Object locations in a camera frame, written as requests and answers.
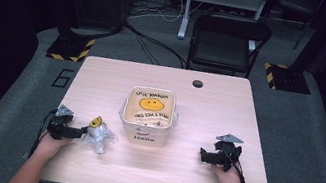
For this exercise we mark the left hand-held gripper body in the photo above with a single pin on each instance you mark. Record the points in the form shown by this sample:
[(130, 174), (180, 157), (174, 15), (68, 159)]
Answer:
[(60, 128)]

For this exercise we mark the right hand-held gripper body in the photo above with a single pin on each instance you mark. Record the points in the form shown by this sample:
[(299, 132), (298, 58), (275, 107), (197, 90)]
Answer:
[(226, 155)]

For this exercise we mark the yellow wrapper piece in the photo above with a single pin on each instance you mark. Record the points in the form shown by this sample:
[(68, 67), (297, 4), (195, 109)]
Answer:
[(95, 122)]

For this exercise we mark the clear plastic bag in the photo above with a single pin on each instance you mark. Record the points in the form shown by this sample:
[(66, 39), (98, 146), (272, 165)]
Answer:
[(100, 136)]

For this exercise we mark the white bin with smiley print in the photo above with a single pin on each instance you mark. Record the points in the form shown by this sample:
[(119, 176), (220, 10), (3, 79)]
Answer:
[(148, 116)]

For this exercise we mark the person's left hand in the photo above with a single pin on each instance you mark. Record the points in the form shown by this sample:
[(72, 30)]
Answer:
[(51, 146)]

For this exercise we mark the person's right hand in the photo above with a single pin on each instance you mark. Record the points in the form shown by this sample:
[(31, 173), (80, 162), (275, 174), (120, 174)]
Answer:
[(228, 180)]

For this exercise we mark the black table grommet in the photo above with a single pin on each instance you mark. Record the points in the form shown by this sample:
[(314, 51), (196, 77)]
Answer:
[(197, 84)]

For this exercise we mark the black striped stand base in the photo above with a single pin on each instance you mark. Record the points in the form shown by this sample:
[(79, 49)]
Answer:
[(288, 79), (68, 48)]

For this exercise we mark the black folding chair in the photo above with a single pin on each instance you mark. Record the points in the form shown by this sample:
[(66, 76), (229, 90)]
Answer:
[(223, 44)]

